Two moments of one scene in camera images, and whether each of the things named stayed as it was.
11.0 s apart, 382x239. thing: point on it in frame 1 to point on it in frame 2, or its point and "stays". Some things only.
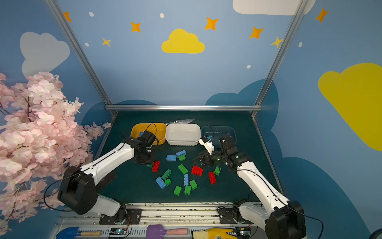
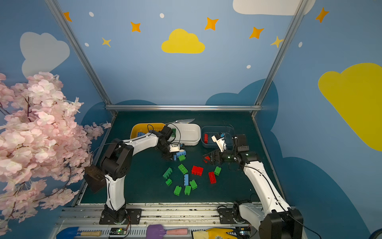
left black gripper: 143,158 to 166,152
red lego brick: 156,166 to 206,138
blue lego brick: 183,152 stays
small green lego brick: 168,181 stays
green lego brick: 166,174 stays
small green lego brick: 181,158 stays
